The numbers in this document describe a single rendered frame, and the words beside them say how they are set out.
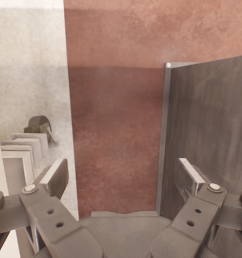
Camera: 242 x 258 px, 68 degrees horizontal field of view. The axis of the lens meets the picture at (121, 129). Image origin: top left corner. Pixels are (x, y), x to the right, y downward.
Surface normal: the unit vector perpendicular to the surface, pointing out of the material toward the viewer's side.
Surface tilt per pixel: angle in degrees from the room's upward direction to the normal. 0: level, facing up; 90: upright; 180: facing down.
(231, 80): 90
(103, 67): 0
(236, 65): 90
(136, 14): 0
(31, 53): 0
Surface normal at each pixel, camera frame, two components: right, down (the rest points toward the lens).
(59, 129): 0.02, 0.27
